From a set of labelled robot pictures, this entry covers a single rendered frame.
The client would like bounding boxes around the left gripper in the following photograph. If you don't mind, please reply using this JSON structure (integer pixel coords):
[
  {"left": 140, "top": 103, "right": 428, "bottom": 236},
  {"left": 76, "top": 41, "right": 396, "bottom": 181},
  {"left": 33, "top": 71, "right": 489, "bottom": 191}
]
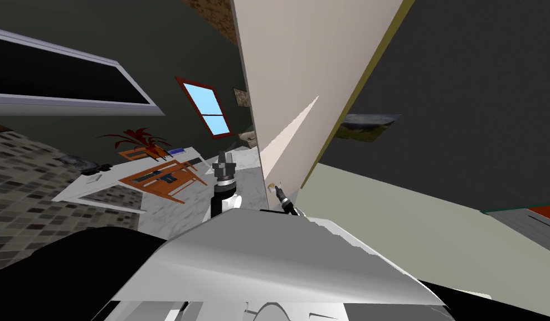
[{"left": 212, "top": 150, "right": 237, "bottom": 184}]

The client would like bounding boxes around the red framed window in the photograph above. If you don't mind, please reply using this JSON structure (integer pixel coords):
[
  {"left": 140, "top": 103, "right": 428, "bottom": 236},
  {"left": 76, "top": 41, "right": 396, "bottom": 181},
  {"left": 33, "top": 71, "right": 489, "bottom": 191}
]
[{"left": 175, "top": 76, "right": 235, "bottom": 140}]

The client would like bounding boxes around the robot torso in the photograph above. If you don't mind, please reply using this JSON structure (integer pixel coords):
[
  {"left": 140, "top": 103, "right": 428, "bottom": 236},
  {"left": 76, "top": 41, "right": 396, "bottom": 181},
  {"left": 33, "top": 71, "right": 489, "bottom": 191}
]
[{"left": 91, "top": 208, "right": 455, "bottom": 321}]

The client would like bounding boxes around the red potted plant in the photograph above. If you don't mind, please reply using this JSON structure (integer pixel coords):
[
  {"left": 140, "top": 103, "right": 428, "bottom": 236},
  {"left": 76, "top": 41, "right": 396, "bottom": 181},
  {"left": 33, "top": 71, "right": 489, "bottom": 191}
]
[{"left": 95, "top": 128, "right": 172, "bottom": 161}]

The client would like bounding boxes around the beige door leaf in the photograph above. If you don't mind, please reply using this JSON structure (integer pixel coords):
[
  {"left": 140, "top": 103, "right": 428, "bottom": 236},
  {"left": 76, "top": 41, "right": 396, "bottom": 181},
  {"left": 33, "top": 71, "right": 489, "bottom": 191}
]
[{"left": 230, "top": 0, "right": 405, "bottom": 211}]

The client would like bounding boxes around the white table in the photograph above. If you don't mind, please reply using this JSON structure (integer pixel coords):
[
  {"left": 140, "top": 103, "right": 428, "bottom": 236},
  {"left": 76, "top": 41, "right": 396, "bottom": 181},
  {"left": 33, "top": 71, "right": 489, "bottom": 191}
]
[{"left": 51, "top": 147, "right": 215, "bottom": 215}]

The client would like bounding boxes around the white framed dark window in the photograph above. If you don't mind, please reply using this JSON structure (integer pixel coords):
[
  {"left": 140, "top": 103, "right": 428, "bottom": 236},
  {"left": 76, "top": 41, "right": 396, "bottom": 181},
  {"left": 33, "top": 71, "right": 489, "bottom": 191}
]
[{"left": 0, "top": 26, "right": 165, "bottom": 117}]

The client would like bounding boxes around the grey and red cabinet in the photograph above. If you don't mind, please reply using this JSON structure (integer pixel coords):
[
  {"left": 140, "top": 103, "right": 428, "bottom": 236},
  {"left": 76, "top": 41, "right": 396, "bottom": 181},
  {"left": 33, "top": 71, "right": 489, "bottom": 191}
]
[{"left": 481, "top": 204, "right": 550, "bottom": 258}]

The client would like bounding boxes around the small brown wall picture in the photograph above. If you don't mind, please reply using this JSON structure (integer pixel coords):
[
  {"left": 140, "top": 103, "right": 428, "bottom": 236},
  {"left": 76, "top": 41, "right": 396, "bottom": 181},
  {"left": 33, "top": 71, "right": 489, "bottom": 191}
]
[{"left": 232, "top": 87, "right": 252, "bottom": 109}]

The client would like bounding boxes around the landscape wall picture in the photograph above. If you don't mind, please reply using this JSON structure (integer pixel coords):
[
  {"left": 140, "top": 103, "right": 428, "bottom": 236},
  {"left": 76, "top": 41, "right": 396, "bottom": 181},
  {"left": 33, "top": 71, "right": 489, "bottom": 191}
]
[{"left": 332, "top": 113, "right": 403, "bottom": 144}]

